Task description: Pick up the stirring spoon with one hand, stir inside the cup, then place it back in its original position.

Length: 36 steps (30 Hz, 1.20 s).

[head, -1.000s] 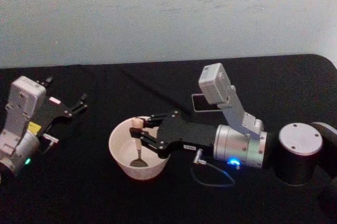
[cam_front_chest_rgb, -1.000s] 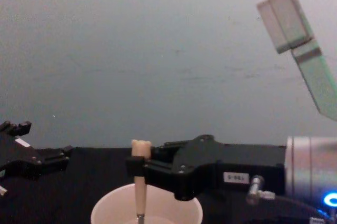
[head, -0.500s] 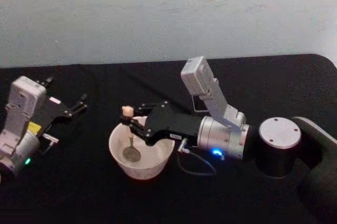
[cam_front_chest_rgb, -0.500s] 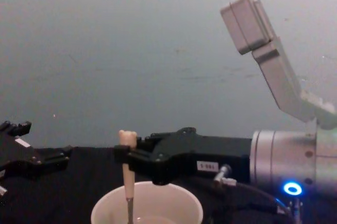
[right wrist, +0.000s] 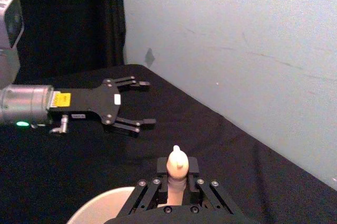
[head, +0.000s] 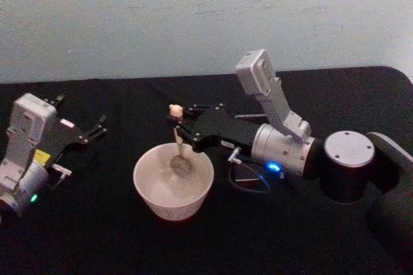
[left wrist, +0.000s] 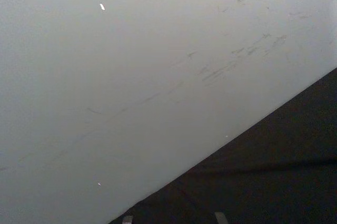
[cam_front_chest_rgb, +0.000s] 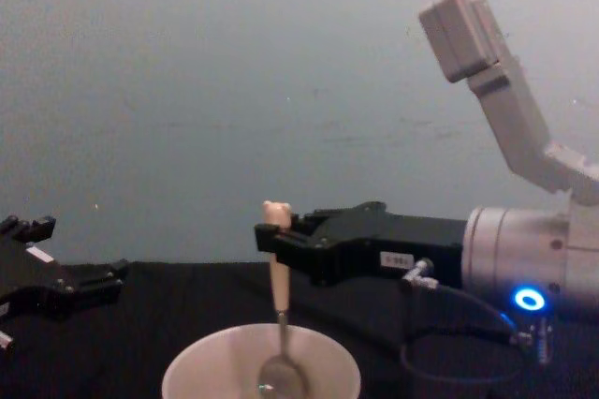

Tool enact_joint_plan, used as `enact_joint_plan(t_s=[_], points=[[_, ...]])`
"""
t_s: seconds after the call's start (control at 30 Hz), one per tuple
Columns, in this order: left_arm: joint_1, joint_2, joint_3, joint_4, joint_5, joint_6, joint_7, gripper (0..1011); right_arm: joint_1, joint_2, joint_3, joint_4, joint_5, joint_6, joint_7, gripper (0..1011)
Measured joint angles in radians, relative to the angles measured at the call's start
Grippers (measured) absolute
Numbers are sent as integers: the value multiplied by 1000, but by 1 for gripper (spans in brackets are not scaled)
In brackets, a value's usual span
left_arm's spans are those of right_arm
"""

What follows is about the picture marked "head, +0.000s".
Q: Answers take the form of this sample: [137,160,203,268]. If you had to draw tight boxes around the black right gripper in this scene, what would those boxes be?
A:
[173,103,258,160]

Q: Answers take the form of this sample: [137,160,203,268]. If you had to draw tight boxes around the metal spoon with bear handle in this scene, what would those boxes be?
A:
[168,103,195,178]

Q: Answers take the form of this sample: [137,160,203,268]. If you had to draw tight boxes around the right gripper thin cable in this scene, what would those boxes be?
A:
[227,147,282,196]

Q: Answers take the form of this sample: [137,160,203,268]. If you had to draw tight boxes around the pale wall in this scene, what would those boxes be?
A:
[0,0,413,85]

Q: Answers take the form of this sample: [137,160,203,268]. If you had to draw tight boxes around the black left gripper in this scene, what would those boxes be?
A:
[32,94,109,173]

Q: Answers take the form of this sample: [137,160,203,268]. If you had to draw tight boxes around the white round bowl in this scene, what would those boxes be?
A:
[132,142,215,222]

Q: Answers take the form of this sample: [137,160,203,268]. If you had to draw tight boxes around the black tablecloth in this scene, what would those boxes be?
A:
[0,66,413,275]

